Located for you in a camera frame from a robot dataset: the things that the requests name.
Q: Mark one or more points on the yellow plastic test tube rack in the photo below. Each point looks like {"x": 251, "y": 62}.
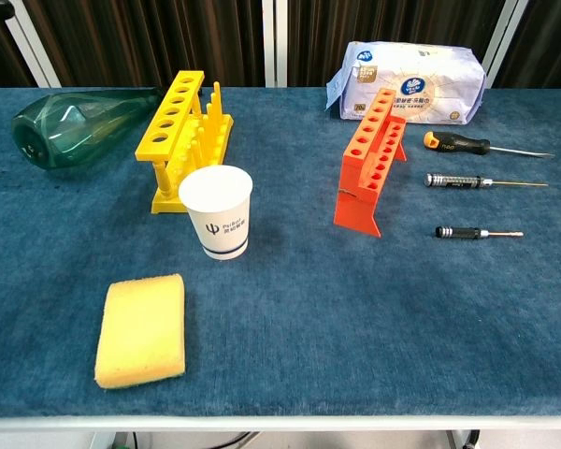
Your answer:
{"x": 168, "y": 117}

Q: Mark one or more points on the yellow sponge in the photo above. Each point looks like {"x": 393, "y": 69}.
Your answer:
{"x": 140, "y": 332}

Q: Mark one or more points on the white frame post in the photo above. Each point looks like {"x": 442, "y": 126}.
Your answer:
{"x": 28, "y": 42}
{"x": 502, "y": 33}
{"x": 275, "y": 42}

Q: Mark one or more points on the white wet wipes pack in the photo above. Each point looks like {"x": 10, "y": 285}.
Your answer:
{"x": 430, "y": 70}

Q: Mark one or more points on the orange tool holder rack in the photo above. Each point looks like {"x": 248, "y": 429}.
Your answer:
{"x": 350, "y": 196}

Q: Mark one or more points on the blue table cloth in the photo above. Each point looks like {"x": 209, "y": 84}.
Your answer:
{"x": 308, "y": 304}

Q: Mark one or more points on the dark pleated curtain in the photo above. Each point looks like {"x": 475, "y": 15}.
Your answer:
{"x": 145, "y": 37}

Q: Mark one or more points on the white paper cup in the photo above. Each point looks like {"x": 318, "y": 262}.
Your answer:
{"x": 220, "y": 224}

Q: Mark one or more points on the black precision screwdriver short shaft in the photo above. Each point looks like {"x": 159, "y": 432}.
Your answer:
{"x": 463, "y": 232}

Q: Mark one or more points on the green transparent spray bottle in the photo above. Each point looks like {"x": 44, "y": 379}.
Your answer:
{"x": 75, "y": 126}

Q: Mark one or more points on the black precision screwdriver thin shaft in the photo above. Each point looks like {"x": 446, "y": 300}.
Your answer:
{"x": 453, "y": 180}

